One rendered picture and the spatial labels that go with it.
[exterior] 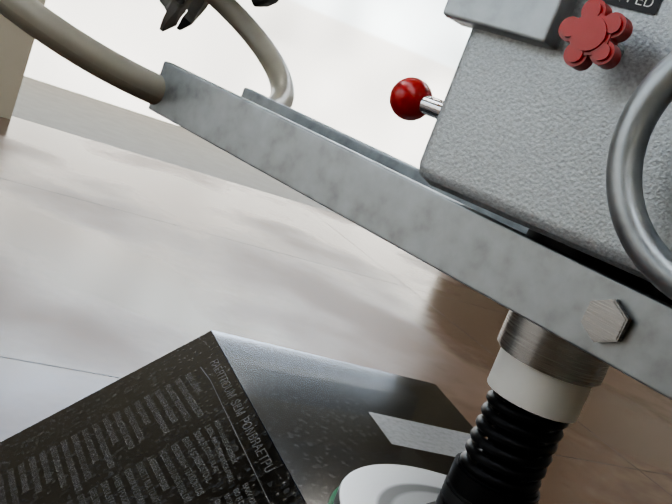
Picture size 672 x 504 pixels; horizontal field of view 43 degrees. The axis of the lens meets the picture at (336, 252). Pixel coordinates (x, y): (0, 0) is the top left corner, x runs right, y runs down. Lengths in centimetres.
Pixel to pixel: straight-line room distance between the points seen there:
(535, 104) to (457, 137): 6
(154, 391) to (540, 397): 54
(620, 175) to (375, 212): 25
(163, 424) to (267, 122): 38
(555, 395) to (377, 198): 20
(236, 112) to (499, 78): 29
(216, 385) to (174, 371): 9
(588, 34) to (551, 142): 7
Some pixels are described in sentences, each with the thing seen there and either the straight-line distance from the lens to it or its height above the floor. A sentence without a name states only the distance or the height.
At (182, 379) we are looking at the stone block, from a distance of 102.
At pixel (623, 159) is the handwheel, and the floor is 118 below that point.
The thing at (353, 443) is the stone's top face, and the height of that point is 83.
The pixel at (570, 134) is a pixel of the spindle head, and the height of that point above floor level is 119.
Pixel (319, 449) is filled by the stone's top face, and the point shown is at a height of 83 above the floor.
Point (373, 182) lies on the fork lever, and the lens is 66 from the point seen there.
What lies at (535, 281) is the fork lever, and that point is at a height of 109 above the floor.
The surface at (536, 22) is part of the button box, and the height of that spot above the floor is 124.
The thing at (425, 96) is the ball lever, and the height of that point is 118.
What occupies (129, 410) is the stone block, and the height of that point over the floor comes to 74.
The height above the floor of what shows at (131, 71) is 111.
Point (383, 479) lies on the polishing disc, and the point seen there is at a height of 88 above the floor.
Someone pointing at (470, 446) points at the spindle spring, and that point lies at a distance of 65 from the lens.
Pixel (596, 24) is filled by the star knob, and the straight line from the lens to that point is 50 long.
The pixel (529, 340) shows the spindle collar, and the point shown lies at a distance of 61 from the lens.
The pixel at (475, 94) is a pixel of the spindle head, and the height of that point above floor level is 119.
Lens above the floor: 117
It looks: 10 degrees down
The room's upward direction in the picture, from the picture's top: 21 degrees clockwise
